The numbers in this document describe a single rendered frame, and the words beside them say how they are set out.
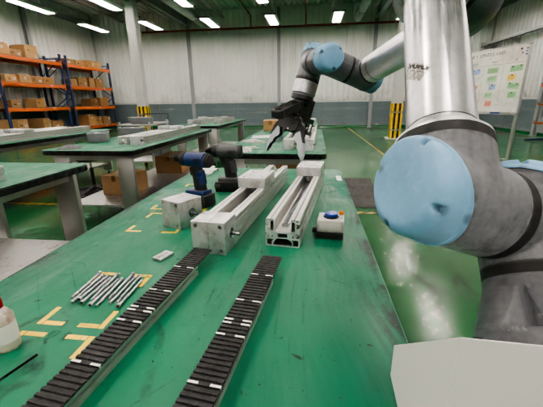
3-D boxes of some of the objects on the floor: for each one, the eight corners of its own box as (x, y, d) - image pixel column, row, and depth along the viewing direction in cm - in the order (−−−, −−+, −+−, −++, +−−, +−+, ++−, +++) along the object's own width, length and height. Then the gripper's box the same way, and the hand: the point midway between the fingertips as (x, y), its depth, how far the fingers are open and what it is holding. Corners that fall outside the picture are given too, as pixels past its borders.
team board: (428, 161, 645) (442, 56, 586) (449, 160, 655) (465, 56, 596) (493, 178, 505) (520, 40, 446) (519, 176, 515) (549, 41, 456)
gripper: (336, 104, 100) (317, 165, 104) (288, 96, 112) (273, 152, 116) (322, 96, 94) (303, 162, 97) (272, 89, 105) (257, 148, 109)
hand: (281, 156), depth 105 cm, fingers open, 14 cm apart
